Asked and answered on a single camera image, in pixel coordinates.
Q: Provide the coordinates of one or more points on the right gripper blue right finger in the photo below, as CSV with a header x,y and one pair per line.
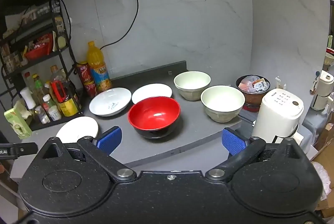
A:
x,y
233,141

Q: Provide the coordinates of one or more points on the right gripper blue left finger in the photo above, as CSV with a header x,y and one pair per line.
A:
x,y
109,140

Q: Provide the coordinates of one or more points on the white round plate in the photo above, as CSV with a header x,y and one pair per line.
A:
x,y
78,128

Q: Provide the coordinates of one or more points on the white deep plate with logo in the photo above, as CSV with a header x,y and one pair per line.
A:
x,y
111,102

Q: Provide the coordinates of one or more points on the cream bowl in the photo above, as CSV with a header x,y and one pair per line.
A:
x,y
222,103
191,84

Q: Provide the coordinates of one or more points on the red and black bowl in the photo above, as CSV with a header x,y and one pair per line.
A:
x,y
155,117

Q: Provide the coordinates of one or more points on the white oval plate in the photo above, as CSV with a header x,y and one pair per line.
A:
x,y
151,90

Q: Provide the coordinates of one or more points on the green tea carton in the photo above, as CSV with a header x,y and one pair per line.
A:
x,y
19,118

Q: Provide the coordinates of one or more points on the clear spice jar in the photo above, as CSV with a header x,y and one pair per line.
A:
x,y
41,113

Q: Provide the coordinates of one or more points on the white electric kettle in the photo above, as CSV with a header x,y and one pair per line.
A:
x,y
278,117

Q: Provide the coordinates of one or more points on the red soda can lower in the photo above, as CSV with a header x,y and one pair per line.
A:
x,y
91,89

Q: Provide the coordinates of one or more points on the red soda can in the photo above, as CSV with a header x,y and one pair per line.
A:
x,y
84,72
91,89

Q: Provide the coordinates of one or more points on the white cap jar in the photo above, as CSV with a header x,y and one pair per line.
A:
x,y
54,113

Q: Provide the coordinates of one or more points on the copper pot with packets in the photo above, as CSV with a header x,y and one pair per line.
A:
x,y
253,87

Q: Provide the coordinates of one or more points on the white cap green bottle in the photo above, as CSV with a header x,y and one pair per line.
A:
x,y
48,102

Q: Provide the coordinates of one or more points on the green label sauce bottle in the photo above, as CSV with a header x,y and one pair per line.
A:
x,y
39,88

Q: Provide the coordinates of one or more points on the red soda can upper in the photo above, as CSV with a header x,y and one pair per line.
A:
x,y
84,72

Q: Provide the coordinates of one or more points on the black metal spice rack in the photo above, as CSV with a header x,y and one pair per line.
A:
x,y
30,32

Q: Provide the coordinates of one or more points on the orange juice bottle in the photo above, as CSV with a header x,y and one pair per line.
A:
x,y
95,59

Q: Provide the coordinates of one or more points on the cardboard box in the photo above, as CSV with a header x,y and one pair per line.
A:
x,y
324,161

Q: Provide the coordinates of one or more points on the red basket on shelf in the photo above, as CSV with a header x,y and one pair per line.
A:
x,y
41,47

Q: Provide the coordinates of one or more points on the soy sauce jug red handle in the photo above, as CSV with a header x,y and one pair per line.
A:
x,y
63,92

